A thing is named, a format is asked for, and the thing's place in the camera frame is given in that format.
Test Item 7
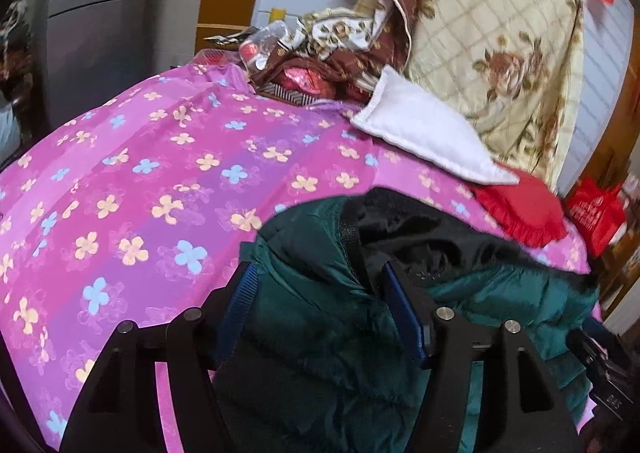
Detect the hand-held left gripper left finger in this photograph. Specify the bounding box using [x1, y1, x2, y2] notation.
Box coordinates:
[57, 260, 261, 453]

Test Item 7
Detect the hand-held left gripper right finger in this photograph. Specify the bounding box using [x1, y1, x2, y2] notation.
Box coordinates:
[382, 258, 571, 453]

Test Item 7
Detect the dark green puffer jacket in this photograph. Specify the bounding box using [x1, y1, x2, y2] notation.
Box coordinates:
[212, 187, 601, 453]

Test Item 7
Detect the pink floral bed sheet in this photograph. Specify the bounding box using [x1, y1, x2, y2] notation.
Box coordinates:
[0, 60, 591, 453]

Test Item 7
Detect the red frilled pillow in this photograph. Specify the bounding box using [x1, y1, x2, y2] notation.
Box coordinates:
[472, 168, 571, 249]

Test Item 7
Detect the red shopping bag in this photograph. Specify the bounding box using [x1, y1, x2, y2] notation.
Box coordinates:
[565, 178, 628, 259]

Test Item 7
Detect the white pillow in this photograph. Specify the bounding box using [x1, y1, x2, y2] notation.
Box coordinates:
[350, 66, 521, 186]

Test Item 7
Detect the wooden cabinet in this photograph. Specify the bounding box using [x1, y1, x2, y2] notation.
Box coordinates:
[595, 98, 640, 334]

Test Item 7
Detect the clear plastic bottle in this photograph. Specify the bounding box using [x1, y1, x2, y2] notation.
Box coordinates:
[239, 20, 291, 71]

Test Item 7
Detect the cream floral quilt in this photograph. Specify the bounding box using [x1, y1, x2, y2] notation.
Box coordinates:
[355, 0, 586, 194]

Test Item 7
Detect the grey wardrobe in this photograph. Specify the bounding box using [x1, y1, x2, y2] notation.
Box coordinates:
[40, 0, 211, 119]

